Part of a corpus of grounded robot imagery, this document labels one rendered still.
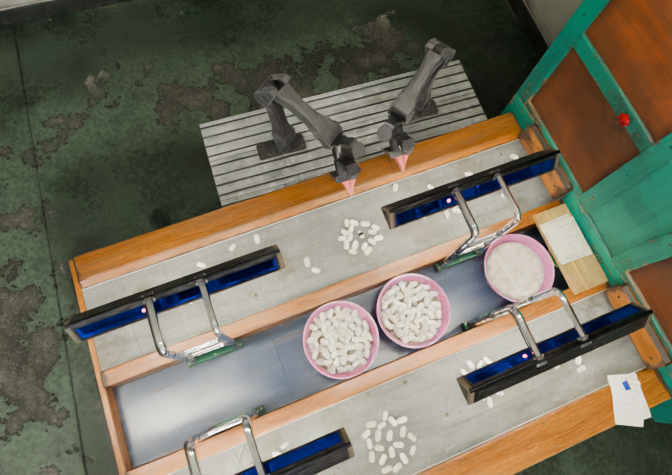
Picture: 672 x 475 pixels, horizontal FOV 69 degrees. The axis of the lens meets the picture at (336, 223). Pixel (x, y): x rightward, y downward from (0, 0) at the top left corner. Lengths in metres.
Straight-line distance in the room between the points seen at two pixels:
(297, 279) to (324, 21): 1.95
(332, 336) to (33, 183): 1.92
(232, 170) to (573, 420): 1.55
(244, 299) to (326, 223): 0.41
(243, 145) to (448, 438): 1.35
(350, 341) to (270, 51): 1.96
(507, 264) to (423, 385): 0.56
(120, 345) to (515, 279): 1.44
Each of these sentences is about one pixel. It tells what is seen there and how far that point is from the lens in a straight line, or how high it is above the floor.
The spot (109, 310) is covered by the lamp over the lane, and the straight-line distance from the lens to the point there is 1.51.
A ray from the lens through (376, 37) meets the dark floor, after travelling 3.28.
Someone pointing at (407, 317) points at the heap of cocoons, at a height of 0.73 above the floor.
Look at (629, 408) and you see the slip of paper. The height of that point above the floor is 0.77.
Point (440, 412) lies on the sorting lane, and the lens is 1.83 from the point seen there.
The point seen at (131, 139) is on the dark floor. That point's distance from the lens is 3.00.
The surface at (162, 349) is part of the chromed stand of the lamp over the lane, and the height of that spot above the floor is 1.12.
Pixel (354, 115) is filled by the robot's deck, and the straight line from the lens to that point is 2.16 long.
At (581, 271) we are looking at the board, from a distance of 2.06.
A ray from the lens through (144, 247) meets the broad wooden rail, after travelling 1.90.
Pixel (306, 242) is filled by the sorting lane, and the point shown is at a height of 0.74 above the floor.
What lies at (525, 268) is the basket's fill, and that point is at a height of 0.74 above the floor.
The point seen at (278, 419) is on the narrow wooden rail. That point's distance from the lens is 1.75.
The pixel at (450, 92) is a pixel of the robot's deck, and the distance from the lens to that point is 2.31.
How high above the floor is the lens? 2.51
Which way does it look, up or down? 71 degrees down
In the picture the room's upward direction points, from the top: 12 degrees clockwise
